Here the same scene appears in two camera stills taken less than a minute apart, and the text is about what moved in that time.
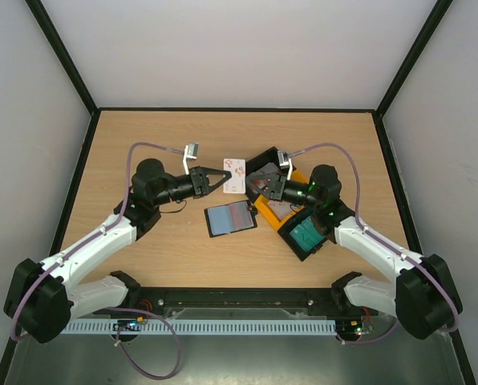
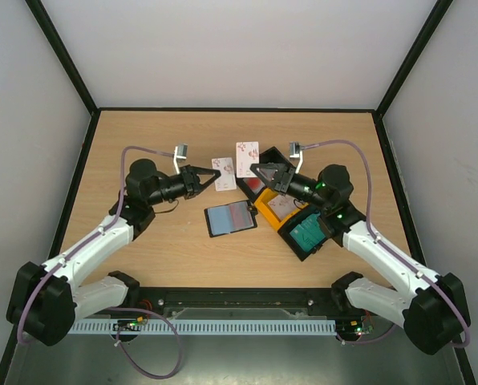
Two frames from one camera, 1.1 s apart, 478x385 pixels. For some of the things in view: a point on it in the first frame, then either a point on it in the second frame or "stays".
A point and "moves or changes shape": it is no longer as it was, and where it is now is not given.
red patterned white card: [282, 209] -> [247, 154]
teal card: [306, 235] stays
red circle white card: [240, 216] stays
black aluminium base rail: [237, 303] stays
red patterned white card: [236, 183] moves or changes shape
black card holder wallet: [230, 218] stays
